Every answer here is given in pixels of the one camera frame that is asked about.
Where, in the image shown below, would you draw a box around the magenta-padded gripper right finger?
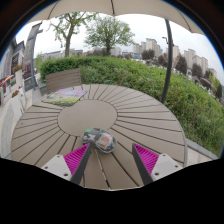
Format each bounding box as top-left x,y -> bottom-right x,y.
131,143 -> 183,186

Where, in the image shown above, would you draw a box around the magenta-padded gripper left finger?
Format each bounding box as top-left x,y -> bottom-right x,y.
41,143 -> 92,186

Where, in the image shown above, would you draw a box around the transparent computer mouse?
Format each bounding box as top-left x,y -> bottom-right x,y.
79,127 -> 118,155

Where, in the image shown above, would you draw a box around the flower print mouse pad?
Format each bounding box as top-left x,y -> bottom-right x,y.
41,87 -> 90,108

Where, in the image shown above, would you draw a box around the brown slatted outdoor chair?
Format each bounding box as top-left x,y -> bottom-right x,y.
44,67 -> 83,95

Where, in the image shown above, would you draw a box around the green hedge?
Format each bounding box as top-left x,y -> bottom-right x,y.
38,54 -> 224,156

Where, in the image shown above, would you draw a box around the dark curved umbrella pole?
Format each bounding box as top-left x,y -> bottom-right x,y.
160,18 -> 175,105

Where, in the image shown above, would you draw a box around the distant apartment buildings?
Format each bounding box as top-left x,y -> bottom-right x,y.
132,37 -> 220,80

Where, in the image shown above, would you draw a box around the grey stone sign pillar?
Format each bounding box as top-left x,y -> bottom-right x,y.
23,22 -> 45,92

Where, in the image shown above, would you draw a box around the thin leaning tree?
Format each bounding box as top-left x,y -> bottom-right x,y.
49,12 -> 98,58

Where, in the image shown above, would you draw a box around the round leafy tree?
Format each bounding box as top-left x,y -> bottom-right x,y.
83,14 -> 136,56

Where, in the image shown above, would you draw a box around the beige patio umbrella canopy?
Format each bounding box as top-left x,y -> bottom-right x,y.
28,0 -> 205,36

